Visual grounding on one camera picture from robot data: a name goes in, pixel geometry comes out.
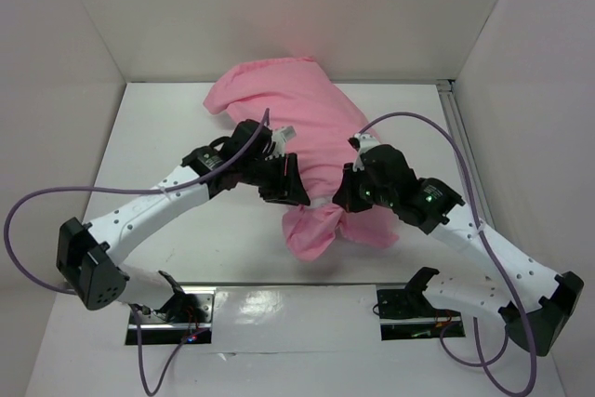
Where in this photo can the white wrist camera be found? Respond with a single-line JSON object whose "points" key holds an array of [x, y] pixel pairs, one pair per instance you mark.
{"points": [[279, 139], [362, 143]]}

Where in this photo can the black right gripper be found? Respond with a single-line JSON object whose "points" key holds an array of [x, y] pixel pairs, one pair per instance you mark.
{"points": [[355, 190]]}

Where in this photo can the pink satin pillowcase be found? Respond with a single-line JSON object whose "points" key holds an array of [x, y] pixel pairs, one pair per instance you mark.
{"points": [[297, 92]]}

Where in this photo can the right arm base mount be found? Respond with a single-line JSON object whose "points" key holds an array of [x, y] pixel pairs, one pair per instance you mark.
{"points": [[405, 314]]}

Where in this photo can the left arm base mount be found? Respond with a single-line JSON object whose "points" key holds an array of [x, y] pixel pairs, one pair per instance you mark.
{"points": [[172, 313]]}

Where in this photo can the aluminium frame rail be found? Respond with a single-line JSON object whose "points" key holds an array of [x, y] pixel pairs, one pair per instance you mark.
{"points": [[458, 131]]}

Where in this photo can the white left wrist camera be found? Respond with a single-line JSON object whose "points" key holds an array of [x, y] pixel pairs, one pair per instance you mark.
{"points": [[279, 139]]}

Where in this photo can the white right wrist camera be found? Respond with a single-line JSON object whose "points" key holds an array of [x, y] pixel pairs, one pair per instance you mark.
{"points": [[362, 143]]}

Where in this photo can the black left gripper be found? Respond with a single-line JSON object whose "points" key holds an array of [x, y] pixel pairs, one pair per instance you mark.
{"points": [[291, 190]]}

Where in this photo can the white pillow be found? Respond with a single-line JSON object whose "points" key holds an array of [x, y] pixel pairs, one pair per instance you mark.
{"points": [[320, 202]]}

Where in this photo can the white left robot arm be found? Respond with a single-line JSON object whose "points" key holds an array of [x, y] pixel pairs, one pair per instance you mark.
{"points": [[91, 256]]}

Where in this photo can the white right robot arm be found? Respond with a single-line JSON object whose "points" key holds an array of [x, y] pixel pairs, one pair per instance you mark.
{"points": [[533, 302]]}

